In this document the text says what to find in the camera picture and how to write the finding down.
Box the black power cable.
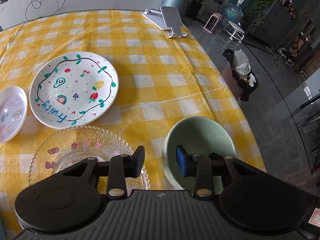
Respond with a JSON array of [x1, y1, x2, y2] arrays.
[[24, 0, 70, 21]]

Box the white fruity painted plate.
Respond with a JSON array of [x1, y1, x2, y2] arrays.
[[29, 51, 119, 129]]

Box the green ceramic bowl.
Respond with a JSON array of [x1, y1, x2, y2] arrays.
[[162, 116, 237, 191]]

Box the white round stool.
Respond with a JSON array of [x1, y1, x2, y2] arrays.
[[225, 21, 245, 44]]

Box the yellow white checkered tablecloth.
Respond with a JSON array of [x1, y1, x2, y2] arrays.
[[0, 10, 266, 233]]

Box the clear glass beaded plate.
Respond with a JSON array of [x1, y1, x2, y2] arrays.
[[28, 125, 151, 197]]

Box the small white sticker plate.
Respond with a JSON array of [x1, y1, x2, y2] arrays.
[[0, 86, 28, 144]]

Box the pink small heater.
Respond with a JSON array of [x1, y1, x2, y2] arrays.
[[203, 12, 221, 34]]

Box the blue water jug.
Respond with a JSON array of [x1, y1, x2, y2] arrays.
[[221, 0, 244, 27]]

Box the white phone stand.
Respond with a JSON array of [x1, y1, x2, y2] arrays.
[[142, 6, 188, 38]]

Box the dark cabinet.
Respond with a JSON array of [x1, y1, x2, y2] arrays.
[[252, 1, 295, 48]]

